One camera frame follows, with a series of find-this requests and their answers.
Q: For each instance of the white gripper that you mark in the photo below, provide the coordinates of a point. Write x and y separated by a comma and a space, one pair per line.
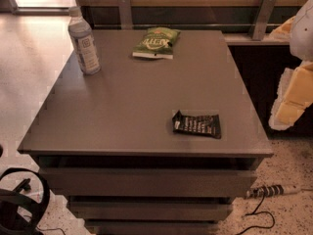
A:
302, 33

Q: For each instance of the black rxbar chocolate wrapper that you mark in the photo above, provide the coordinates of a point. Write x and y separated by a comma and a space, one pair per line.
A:
205, 125

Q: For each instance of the clear plastic water bottle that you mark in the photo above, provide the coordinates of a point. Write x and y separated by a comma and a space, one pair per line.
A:
83, 42

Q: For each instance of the white power strip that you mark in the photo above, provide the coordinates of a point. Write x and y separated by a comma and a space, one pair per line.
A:
271, 191

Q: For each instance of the green chip bag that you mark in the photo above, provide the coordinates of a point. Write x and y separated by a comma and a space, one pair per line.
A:
157, 43

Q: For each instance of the grey drawer cabinet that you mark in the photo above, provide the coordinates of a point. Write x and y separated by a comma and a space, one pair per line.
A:
107, 144

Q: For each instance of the wooden wall shelf rail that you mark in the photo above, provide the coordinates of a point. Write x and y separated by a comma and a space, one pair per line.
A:
252, 18

